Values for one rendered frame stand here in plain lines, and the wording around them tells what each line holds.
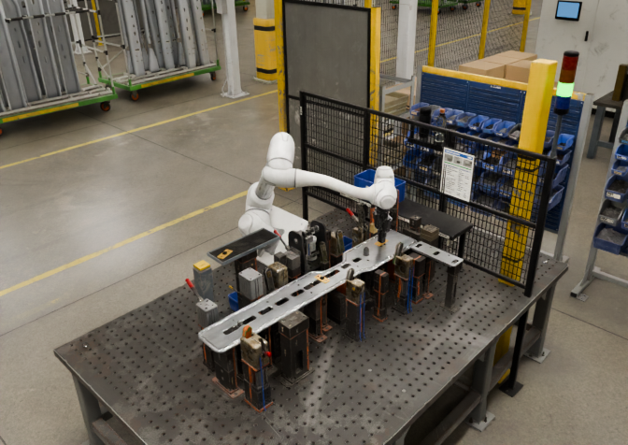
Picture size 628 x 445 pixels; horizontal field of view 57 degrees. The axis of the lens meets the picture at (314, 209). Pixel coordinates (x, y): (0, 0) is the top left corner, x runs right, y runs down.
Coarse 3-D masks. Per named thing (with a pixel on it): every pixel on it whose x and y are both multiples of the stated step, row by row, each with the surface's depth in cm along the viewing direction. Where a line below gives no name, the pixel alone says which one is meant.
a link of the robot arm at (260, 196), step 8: (280, 136) 313; (288, 136) 315; (272, 144) 312; (280, 144) 310; (288, 144) 311; (272, 152) 309; (280, 152) 307; (288, 152) 309; (256, 184) 360; (264, 184) 340; (248, 192) 368; (256, 192) 353; (264, 192) 347; (272, 192) 360; (248, 200) 361; (256, 200) 355; (264, 200) 355; (272, 200) 359; (248, 208) 360; (256, 208) 358; (264, 208) 360
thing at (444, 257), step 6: (414, 246) 324; (426, 246) 324; (432, 246) 324; (420, 252) 319; (426, 252) 318; (432, 252) 318; (444, 252) 318; (432, 258) 314; (438, 258) 312; (444, 258) 312; (450, 258) 312; (456, 258) 312; (444, 264) 309; (450, 264) 307; (456, 264) 307
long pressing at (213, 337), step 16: (368, 240) 330; (400, 240) 330; (416, 240) 331; (352, 256) 316; (368, 256) 315; (384, 256) 315; (320, 272) 302; (288, 288) 289; (320, 288) 289; (256, 304) 278; (272, 304) 278; (288, 304) 278; (304, 304) 278; (224, 320) 267; (240, 320) 267; (256, 320) 267; (272, 320) 267; (208, 336) 257; (224, 336) 257; (240, 336) 257
